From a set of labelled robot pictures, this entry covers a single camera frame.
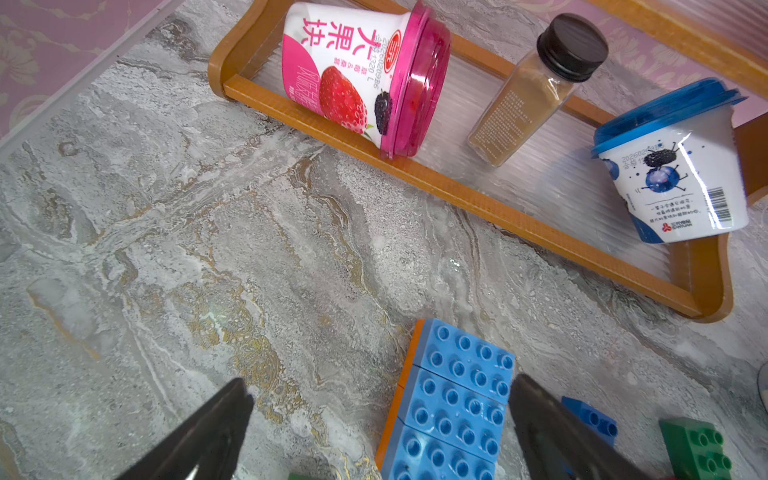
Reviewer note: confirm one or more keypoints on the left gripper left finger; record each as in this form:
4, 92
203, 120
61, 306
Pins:
206, 445

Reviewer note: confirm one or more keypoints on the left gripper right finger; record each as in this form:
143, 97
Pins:
554, 441

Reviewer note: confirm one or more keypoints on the dark blue brick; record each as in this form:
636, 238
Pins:
604, 426

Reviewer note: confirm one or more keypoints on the light blue brick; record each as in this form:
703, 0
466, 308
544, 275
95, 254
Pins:
413, 455
465, 359
452, 414

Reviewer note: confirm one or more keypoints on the orange brick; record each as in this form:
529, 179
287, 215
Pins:
388, 428
411, 352

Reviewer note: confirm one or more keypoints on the small green brick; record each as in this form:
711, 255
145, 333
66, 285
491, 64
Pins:
294, 476

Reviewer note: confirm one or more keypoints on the green brick upper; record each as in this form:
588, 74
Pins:
695, 449

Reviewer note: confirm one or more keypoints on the wooden three-tier shelf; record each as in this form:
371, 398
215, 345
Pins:
552, 193

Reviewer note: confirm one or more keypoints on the white black lying can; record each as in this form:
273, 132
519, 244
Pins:
675, 164

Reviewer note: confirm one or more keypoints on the small brown jar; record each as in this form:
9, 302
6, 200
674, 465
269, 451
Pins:
566, 54

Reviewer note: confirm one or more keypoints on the pink lying cup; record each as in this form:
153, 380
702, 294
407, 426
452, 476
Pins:
376, 74

